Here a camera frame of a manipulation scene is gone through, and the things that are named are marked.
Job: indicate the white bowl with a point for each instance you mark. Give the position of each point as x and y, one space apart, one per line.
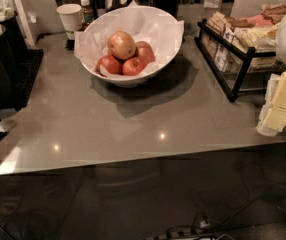
129 79

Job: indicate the red apple right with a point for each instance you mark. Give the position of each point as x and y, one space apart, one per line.
144 50

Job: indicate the red apple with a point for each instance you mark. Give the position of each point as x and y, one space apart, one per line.
144 50
110 63
133 66

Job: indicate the red apple front middle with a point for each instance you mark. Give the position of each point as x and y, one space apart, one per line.
133 66

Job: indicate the red apple front left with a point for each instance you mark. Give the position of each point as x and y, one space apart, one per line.
110 63

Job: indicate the white paper liner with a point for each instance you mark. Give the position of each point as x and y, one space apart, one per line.
156 27

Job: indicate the small brown glass bottle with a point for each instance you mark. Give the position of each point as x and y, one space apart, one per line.
87 12

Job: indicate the white paper cup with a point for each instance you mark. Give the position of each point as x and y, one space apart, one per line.
71 17

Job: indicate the black rubber mat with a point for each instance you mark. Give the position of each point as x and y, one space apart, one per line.
28 67

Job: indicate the black wire condiment rack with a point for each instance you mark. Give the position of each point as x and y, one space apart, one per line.
237 72

